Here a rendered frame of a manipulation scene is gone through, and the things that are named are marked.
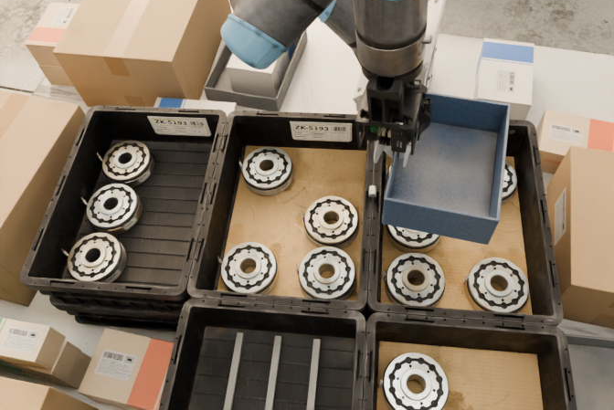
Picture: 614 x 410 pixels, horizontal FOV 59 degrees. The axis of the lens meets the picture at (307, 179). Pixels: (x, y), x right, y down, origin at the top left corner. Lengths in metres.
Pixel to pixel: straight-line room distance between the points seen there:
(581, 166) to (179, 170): 0.81
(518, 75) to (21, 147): 1.12
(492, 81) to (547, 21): 1.45
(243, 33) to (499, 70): 0.87
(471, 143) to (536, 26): 1.91
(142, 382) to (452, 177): 0.65
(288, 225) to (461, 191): 0.38
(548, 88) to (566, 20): 1.33
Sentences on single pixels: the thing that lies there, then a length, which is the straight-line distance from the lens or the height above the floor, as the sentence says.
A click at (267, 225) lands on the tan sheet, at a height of 0.83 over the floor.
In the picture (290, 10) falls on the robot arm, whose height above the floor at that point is 1.37.
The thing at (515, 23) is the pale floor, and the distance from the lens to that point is 2.75.
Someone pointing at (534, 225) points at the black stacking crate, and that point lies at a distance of 1.04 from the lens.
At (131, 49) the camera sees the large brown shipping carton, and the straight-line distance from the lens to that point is 1.37.
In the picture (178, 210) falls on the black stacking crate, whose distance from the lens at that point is 1.14.
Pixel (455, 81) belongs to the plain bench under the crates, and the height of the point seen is 0.70.
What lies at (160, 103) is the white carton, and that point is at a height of 0.79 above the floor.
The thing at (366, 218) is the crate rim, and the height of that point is 0.93.
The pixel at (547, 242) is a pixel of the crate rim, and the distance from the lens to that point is 0.99.
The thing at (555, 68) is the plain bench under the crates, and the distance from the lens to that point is 1.57.
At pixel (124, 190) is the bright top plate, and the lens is 1.16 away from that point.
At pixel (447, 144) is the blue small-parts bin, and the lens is 0.87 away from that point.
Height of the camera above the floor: 1.77
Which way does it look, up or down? 57 degrees down
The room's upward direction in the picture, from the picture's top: 8 degrees counter-clockwise
